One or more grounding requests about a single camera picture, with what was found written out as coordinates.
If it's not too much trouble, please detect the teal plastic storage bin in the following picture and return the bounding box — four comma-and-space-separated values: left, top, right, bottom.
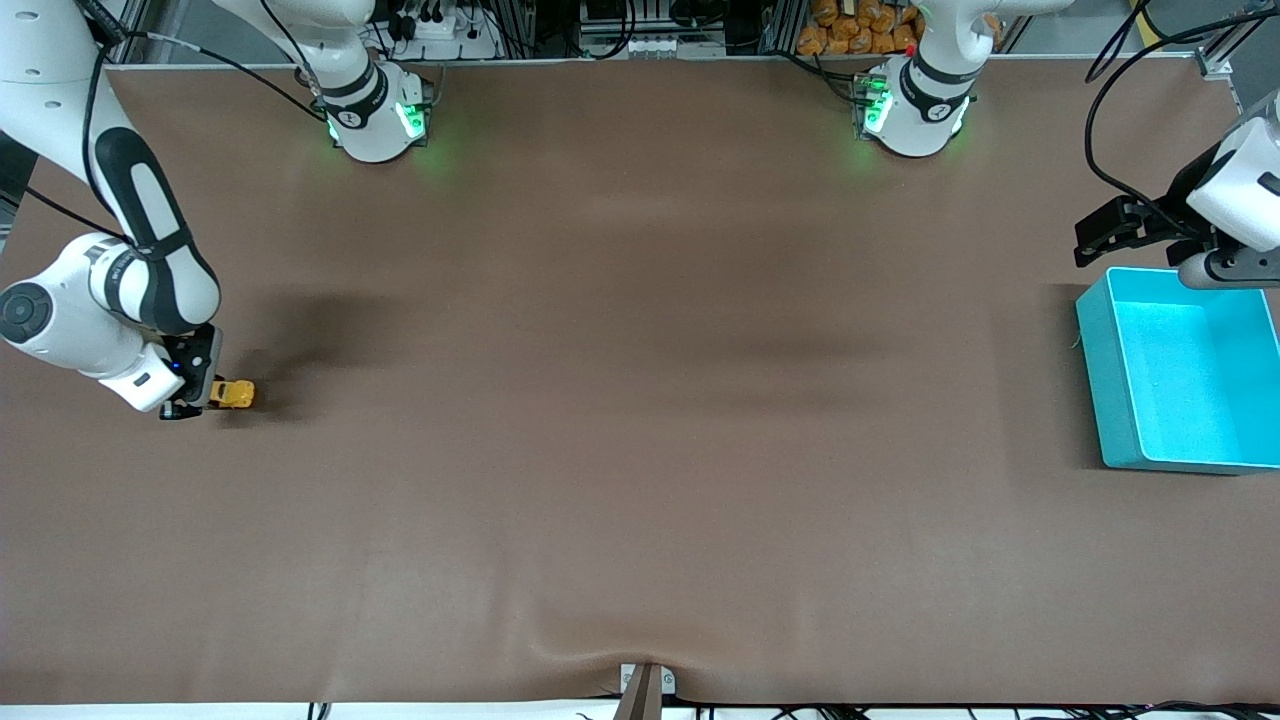
1075, 266, 1280, 474

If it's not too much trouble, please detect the pile of orange items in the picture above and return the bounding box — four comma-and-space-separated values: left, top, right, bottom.
797, 0, 923, 57

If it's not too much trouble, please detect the white power strip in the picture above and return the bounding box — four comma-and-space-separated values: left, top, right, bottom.
385, 8, 501, 59

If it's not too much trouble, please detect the brown table mat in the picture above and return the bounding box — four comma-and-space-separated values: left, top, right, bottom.
0, 58, 1280, 706

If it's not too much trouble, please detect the white terminal block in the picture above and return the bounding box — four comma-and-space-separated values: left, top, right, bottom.
620, 35, 727, 57

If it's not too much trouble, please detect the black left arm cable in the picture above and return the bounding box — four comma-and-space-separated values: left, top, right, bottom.
1086, 0, 1280, 229

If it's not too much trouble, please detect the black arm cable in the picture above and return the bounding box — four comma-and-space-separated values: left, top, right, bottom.
1086, 0, 1280, 229
20, 0, 331, 246

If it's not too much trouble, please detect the aluminium frame profile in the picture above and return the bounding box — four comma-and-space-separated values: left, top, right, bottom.
1195, 5, 1280, 81
108, 0, 153, 63

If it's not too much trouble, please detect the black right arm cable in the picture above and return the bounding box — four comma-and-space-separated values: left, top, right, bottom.
20, 0, 331, 246

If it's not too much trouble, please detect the metal bracket with brown post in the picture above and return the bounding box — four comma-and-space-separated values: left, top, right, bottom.
615, 662, 677, 720

